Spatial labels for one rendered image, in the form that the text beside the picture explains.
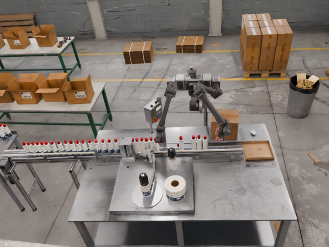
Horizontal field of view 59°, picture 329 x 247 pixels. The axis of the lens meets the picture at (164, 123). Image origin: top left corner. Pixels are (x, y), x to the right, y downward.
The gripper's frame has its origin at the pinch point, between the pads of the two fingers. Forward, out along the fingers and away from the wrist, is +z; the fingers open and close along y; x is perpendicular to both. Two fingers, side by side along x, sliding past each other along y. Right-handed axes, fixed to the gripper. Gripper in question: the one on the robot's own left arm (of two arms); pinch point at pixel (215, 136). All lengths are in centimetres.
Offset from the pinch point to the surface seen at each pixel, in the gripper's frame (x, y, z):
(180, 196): -11, 58, 38
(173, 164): -22, 24, 40
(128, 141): -69, 6, 60
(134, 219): -37, 78, 73
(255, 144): 57, -25, -2
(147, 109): -72, -8, 20
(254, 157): 51, -2, -2
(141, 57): -61, -382, 189
